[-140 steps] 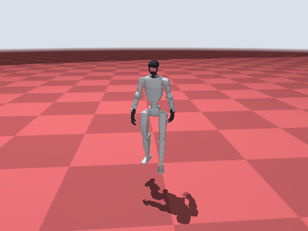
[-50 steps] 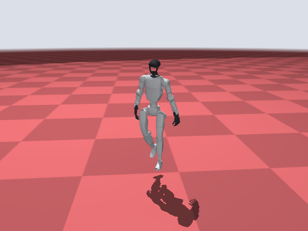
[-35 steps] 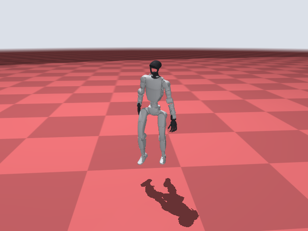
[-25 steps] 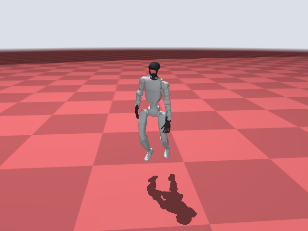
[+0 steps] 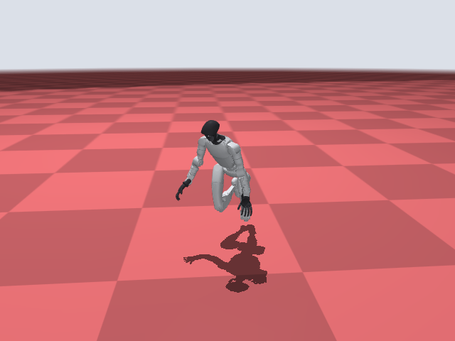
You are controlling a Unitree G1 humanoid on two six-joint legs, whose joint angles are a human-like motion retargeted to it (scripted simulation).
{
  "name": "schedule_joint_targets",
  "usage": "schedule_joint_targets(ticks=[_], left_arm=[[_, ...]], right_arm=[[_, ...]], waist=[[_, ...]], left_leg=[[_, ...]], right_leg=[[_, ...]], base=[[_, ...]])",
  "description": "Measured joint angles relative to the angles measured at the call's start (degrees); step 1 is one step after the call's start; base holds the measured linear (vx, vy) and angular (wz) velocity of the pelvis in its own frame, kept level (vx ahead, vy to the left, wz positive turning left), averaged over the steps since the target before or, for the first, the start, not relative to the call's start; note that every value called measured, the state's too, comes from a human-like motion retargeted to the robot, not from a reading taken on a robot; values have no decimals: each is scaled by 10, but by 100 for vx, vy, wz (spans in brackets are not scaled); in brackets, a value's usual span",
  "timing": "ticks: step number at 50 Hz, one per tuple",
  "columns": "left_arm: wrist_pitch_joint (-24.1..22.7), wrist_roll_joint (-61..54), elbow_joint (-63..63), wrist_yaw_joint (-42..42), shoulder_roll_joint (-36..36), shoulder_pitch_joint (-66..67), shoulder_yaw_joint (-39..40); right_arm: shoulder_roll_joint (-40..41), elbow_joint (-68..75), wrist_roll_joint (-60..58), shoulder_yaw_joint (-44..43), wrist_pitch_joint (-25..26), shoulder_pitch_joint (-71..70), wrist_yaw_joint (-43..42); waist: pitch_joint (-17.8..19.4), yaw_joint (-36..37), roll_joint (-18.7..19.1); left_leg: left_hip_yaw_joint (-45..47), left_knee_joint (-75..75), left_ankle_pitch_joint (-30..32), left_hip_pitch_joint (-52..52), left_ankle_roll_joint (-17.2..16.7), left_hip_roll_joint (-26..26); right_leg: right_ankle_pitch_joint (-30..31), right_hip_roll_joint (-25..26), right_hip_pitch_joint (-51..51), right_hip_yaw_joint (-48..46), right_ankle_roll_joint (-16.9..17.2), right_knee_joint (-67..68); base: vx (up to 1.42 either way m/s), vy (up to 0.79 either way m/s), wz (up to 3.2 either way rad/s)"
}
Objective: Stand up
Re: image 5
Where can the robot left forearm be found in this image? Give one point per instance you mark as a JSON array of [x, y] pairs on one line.
[[244, 184]]

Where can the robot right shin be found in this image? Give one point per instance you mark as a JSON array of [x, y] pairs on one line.
[[227, 195]]

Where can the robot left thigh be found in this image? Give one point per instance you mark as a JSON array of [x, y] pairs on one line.
[[240, 192]]

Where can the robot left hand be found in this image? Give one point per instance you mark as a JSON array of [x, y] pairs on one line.
[[245, 203]]

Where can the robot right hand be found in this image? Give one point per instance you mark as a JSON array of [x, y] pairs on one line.
[[185, 184]]

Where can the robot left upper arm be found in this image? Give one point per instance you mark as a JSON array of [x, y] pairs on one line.
[[235, 151]]

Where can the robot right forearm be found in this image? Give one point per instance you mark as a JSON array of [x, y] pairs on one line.
[[192, 172]]

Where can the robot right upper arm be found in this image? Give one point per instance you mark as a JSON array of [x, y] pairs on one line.
[[198, 160]]

